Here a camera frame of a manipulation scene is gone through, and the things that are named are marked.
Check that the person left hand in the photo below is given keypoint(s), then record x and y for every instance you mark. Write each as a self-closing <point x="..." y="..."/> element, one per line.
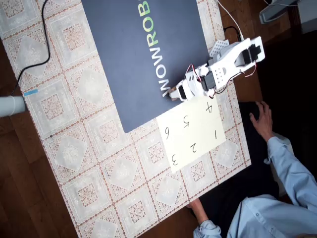
<point x="199" y="210"/>

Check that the dark blue WOWROBO mat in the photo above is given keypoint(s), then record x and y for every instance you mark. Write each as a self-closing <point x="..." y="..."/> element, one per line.
<point x="133" y="62"/>

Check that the person left forearm blue sleeve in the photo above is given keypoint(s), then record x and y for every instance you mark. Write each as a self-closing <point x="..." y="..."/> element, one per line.
<point x="206" y="229"/>

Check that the grey flat stand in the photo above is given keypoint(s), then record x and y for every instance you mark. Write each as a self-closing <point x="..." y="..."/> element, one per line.
<point x="277" y="11"/>

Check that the white paper sheet with numbers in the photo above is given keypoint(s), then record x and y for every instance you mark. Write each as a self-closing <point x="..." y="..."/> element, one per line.
<point x="198" y="138"/>

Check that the blue tape strip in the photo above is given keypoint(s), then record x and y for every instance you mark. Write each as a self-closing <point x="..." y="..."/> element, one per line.
<point x="31" y="93"/>

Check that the light grey box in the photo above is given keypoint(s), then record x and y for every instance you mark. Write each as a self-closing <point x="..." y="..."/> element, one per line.
<point x="308" y="15"/>

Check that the person right forearm blue sleeve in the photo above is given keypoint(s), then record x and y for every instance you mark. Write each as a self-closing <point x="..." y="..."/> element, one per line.
<point x="292" y="168"/>

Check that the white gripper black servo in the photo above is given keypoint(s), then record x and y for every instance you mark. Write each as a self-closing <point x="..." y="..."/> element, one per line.
<point x="179" y="93"/>

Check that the person torso light blue shirt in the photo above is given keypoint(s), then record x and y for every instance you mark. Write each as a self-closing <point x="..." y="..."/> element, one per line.
<point x="272" y="218"/>

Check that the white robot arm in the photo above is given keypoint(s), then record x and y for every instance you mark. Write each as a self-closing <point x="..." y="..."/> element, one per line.
<point x="223" y="72"/>

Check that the white plastic tube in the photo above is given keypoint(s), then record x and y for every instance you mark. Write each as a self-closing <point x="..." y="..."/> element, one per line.
<point x="12" y="106"/>

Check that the white lace tablecloth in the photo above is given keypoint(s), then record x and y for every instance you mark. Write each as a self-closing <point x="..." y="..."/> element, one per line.
<point x="99" y="161"/>

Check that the person right hand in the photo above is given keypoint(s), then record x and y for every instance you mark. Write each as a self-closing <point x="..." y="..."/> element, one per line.
<point x="263" y="119"/>

